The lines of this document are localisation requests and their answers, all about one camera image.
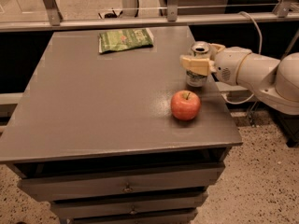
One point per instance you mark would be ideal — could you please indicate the grey drawer cabinet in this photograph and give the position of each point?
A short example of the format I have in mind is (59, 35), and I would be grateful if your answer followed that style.
(88, 113)

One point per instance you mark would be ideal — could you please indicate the metal railing frame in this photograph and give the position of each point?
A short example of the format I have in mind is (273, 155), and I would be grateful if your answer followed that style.
(55, 15)

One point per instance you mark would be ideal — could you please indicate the middle grey drawer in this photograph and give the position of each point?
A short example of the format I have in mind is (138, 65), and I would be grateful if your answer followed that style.
(130, 206)

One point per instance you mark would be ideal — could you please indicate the red apple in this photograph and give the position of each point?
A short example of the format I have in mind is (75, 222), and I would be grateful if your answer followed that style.
(185, 105)

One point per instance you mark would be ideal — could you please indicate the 7up soda can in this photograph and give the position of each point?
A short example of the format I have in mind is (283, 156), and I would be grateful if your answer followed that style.
(198, 49)

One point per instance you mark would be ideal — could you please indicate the grey drawer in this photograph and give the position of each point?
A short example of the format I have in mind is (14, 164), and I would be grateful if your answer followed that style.
(130, 206)
(123, 182)
(180, 216)

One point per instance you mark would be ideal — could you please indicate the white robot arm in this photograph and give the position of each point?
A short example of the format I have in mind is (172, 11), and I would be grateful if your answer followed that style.
(272, 81)

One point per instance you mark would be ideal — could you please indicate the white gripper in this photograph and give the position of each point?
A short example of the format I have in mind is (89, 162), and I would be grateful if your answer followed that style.
(228, 64)

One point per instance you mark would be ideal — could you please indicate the top grey drawer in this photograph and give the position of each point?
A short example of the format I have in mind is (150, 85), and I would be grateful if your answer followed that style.
(123, 182)

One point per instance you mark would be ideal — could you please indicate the bottom grey drawer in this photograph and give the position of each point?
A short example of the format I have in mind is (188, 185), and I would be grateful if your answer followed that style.
(180, 216)

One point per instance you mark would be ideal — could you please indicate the green chip bag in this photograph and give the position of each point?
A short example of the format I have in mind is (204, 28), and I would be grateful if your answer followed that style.
(125, 39)

